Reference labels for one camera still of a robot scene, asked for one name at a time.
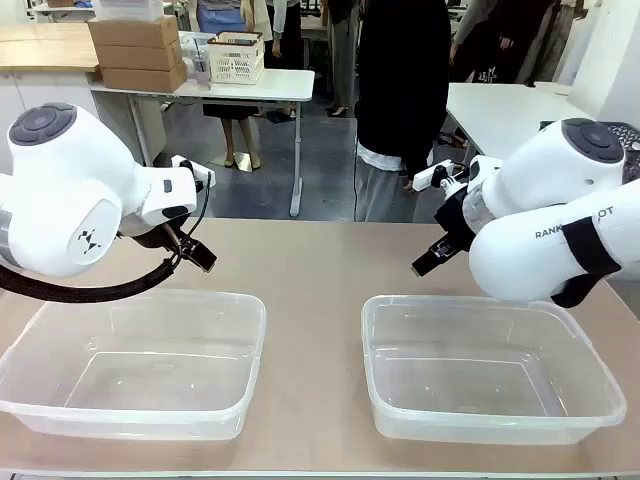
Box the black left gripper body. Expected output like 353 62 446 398
118 219 187 251

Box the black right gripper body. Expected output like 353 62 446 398
432 186 477 251

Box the clear plastic bin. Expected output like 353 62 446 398
360 293 628 447
0 288 268 442

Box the white rectangular table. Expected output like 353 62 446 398
443 81 616 157

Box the person in black clothes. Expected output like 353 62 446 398
353 0 452 223

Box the bystander in blue top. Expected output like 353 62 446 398
195 0 275 172

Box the plastic cup with straw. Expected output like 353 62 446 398
191 41 213 92

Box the white cabinet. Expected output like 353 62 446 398
0 68 151 172

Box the bystander in dark clothes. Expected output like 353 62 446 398
448 0 556 85

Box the bystander in grey trousers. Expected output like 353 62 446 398
319 0 362 120

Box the cream plastic crate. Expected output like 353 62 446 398
206 30 266 85

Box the wooden countertop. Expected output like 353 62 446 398
0 22 102 72

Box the pink white storage box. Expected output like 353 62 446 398
92 0 175 22

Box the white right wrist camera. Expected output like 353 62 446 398
412 158 474 193

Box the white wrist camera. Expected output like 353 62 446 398
412 158 474 193
170 154 217 189

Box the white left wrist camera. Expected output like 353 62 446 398
170 154 217 189

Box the white wall panel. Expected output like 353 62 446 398
553 0 640 126

